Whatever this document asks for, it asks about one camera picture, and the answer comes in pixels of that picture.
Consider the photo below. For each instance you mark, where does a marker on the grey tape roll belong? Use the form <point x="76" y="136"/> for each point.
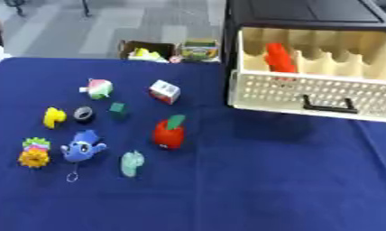
<point x="83" y="114"/>

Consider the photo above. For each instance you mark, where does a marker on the white and red cube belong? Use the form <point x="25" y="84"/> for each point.
<point x="164" y="91"/>

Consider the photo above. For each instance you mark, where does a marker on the yellow and green gear stack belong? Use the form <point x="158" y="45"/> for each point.
<point x="34" y="152"/>

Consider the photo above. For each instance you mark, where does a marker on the pale compartment drawer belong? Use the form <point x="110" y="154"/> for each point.
<point x="317" y="87"/>

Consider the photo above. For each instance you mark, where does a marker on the red toy in drawer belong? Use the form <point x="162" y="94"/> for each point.
<point x="279" y="59"/>

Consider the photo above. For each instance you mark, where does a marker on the brown cardboard box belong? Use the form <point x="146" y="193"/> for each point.
<point x="149" y="50"/>

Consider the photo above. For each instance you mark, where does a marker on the black chair leg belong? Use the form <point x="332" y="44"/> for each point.
<point x="16" y="5"/>
<point x="86" y="7"/>

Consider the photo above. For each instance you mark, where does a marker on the red apple soft toy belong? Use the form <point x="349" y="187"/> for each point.
<point x="169" y="133"/>

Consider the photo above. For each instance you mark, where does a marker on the dark green cube block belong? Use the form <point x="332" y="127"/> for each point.
<point x="118" y="110"/>

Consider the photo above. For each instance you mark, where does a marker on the green crayon box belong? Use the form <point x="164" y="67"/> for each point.
<point x="200" y="50"/>

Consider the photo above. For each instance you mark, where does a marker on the yellow toy block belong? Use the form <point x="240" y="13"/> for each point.
<point x="53" y="117"/>

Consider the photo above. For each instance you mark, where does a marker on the watermelon slice toy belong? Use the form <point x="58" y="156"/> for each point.
<point x="98" y="88"/>

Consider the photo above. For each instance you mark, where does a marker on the mint green cactus toy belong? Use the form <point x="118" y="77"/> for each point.
<point x="131" y="163"/>

